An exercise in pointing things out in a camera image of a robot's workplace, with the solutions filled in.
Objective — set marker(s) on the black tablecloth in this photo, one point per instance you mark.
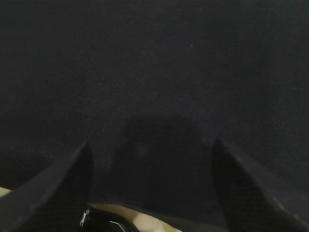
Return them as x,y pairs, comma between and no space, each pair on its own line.
151,85

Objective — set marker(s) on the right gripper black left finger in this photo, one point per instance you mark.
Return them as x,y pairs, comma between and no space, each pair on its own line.
55,199

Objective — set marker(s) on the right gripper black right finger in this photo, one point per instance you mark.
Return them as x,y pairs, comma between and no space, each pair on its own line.
252,198

